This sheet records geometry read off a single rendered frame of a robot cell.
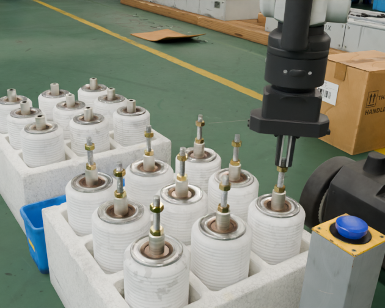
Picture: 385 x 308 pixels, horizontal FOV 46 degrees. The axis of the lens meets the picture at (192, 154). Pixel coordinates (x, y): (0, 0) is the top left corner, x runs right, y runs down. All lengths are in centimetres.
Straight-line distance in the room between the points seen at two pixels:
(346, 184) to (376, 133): 70
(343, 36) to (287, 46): 243
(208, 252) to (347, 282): 20
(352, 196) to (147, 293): 54
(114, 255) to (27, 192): 39
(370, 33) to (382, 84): 129
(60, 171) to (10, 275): 25
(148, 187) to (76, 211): 14
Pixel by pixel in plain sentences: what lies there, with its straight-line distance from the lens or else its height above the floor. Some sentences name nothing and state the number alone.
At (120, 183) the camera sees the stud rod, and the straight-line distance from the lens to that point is 72.
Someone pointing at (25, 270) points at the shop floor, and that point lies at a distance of 107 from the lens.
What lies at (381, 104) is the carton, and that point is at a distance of 169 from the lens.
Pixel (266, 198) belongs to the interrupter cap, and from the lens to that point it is 80.
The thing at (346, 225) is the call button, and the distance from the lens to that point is 62.
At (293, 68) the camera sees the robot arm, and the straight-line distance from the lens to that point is 66.
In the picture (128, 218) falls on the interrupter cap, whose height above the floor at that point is 25.
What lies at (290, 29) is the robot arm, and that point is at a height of 55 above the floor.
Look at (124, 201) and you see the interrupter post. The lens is 73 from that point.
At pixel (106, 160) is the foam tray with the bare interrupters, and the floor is 17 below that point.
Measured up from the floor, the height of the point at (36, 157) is 20.
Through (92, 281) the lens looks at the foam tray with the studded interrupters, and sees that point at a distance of 73.
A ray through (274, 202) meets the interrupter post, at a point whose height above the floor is 26.
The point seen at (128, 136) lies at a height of 20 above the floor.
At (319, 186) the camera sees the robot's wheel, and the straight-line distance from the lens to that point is 108.
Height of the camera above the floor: 65
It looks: 25 degrees down
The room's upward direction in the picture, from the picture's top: 2 degrees clockwise
